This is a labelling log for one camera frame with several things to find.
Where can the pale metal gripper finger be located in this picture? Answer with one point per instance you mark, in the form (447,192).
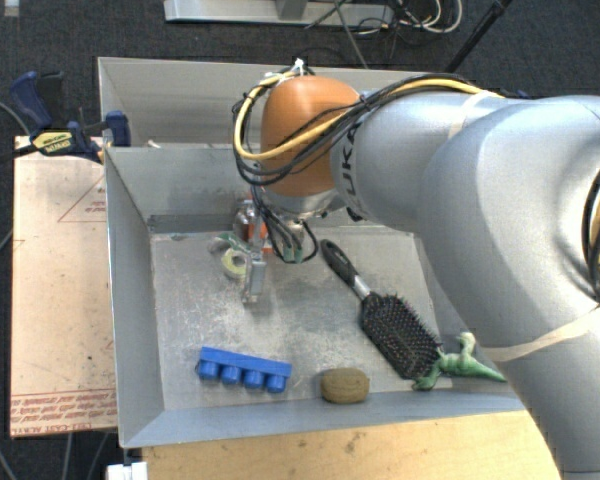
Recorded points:
(260,275)
(249,288)

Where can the green and white curved piece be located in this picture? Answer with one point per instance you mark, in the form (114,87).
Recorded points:
(225,242)

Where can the grey metal bin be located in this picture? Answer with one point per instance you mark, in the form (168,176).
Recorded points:
(205,318)

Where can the blue four-stud toy brick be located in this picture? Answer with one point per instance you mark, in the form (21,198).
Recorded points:
(242,365)

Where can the brown toy kiwi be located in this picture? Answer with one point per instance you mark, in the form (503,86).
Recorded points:
(345,385)

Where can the black hairbrush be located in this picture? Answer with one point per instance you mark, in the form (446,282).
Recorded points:
(395,330)

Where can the brown cardboard board red print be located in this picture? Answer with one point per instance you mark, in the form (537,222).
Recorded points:
(60,268)

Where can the green toy dinosaur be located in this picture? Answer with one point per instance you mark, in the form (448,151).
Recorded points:
(457,363)

